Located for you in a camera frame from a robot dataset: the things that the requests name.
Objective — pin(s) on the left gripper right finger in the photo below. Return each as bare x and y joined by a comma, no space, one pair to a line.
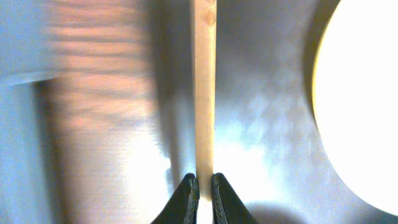
227,206

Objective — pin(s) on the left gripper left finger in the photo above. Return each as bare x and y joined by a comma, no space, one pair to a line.
183,205

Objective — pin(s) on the wooden chopstick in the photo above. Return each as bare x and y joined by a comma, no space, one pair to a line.
204,21

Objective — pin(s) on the dark brown serving tray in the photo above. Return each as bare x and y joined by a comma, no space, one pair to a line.
266,141

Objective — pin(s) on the yellow plate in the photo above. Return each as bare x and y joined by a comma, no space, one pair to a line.
354,93

